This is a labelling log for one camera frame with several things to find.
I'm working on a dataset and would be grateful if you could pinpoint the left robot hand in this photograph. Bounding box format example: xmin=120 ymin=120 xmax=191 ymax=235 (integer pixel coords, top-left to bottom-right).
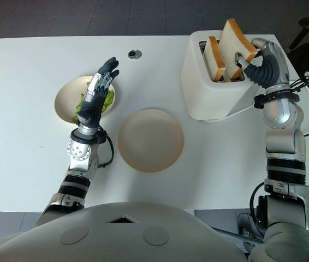
xmin=76 ymin=56 xmax=120 ymax=131

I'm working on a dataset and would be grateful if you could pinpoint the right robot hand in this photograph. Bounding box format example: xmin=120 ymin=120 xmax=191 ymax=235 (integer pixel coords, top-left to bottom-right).
xmin=234 ymin=38 xmax=292 ymax=91

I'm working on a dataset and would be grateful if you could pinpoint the bread slice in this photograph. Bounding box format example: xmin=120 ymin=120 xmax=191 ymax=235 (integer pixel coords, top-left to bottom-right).
xmin=204 ymin=35 xmax=226 ymax=82
xmin=218 ymin=18 xmax=259 ymax=81

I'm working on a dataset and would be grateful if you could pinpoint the green lettuce leaf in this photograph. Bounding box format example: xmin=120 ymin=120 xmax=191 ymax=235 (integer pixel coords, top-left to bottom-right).
xmin=72 ymin=81 xmax=115 ymax=123

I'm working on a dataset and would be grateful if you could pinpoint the cream plate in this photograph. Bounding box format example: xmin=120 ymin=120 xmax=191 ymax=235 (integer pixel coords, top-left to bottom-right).
xmin=54 ymin=75 xmax=116 ymax=124
xmin=117 ymin=109 xmax=185 ymax=173

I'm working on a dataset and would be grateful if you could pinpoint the black office chair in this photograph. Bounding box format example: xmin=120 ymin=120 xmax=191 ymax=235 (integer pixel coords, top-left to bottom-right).
xmin=285 ymin=15 xmax=309 ymax=74

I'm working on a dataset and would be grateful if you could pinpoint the cream toaster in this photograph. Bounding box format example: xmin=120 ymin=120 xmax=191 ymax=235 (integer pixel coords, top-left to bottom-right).
xmin=181 ymin=29 xmax=261 ymax=121

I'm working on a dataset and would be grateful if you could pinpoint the robot body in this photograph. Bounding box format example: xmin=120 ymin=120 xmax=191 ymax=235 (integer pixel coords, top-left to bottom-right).
xmin=0 ymin=201 xmax=247 ymax=262

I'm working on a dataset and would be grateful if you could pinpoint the black cable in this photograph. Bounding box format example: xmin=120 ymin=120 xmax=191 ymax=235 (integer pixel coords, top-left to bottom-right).
xmin=95 ymin=126 xmax=115 ymax=168
xmin=254 ymin=75 xmax=309 ymax=109

